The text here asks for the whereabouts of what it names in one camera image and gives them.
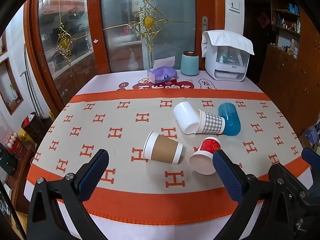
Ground brown sleeved paper cup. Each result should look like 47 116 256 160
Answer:
143 131 183 165

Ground teal canister with brown lid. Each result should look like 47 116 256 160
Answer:
180 51 200 76

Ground purple tissue pack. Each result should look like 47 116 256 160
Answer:
147 56 178 84

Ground red paper cup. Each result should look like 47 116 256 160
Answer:
189 137 221 175

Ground white plastic cup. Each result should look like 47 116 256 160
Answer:
173 101 200 134

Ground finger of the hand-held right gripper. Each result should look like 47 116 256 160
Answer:
301 148 320 172
292 186 320 240

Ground metal mop pole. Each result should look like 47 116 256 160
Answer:
23 44 41 116

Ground blue boxes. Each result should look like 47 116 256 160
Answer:
303 119 320 155

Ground wooden wall niche frame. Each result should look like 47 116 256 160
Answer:
0 57 24 115

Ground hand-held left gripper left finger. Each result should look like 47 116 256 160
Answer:
26 149 110 240

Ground wooden glass door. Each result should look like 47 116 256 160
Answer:
24 0 102 105
86 0 225 75

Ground white countertop appliance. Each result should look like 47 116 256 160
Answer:
205 44 251 82

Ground white cloth cover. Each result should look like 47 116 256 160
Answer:
202 30 255 57

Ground white printed tablecloth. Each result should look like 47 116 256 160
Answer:
24 69 312 240

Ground orange beige patterned table mat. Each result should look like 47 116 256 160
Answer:
24 92 313 218

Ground blue plastic cup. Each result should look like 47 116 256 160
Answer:
218 102 241 136

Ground dark woven trash bin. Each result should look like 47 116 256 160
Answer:
21 112 54 144

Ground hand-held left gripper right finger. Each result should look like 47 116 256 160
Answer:
212 149 308 240

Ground grey checked paper cup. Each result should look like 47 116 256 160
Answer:
194 109 226 134

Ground wooden shelf with bottles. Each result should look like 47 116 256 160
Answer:
270 0 302 58

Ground black appliance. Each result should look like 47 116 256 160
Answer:
0 144 18 176

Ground wooden cabinet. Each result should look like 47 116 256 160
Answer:
257 44 320 140

